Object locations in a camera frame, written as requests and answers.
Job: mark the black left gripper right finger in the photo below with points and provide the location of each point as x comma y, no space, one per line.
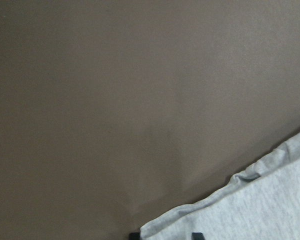
197,236

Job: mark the grey cartoon print t-shirt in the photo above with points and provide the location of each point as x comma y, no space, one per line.
261,202

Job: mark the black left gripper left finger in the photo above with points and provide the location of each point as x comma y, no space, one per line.
134,236

